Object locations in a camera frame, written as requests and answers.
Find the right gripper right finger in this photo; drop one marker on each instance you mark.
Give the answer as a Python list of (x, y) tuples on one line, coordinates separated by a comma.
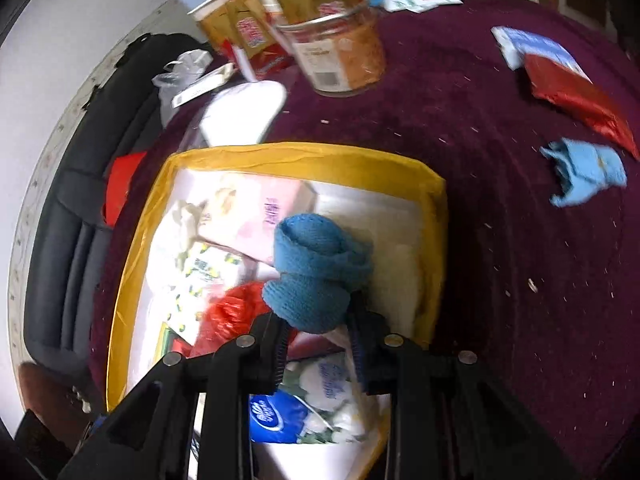
[(448, 420)]

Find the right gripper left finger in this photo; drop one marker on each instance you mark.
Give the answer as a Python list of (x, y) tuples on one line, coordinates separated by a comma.
[(149, 434)]

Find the red green black packet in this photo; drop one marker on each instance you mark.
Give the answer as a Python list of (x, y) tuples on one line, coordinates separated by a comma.
[(169, 341)]

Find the small red bag blue cloth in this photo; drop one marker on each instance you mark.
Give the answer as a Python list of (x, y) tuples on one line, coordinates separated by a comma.
[(229, 317)]

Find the blue Vinda tissue pack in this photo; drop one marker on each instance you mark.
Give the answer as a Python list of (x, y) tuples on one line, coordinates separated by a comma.
[(314, 404)]

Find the lemon pattern tissue pack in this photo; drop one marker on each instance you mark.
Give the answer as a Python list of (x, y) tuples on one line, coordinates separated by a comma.
[(206, 274)]

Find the light blue towel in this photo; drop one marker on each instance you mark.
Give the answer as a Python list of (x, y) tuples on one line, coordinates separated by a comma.
[(320, 266), (584, 169)]

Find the pink tissue pack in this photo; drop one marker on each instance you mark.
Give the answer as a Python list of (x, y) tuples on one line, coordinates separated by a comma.
[(244, 214)]

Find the yellow tray white foam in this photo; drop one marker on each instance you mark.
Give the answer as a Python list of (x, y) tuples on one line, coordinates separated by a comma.
[(395, 203)]

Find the black sofa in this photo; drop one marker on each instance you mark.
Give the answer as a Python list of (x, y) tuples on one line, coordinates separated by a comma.
[(121, 117)]

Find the red bag on sofa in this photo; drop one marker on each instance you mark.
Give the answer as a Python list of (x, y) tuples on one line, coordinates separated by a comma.
[(118, 184)]

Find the tied light blue towel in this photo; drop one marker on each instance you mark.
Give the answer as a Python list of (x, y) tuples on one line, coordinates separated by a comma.
[(584, 169)]

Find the white plastic bag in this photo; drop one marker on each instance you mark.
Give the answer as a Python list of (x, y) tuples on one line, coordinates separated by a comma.
[(180, 74)]

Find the red foil pouch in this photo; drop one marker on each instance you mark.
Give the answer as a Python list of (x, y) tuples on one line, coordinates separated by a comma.
[(581, 99)]

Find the blue white flat packet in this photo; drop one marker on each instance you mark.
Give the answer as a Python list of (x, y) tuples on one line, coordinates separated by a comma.
[(515, 44)]

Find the clear jar brown label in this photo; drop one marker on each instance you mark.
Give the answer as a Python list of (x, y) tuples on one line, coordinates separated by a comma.
[(335, 44)]

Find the red gold carton box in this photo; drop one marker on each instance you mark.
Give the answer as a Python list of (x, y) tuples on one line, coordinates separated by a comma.
[(239, 29)]

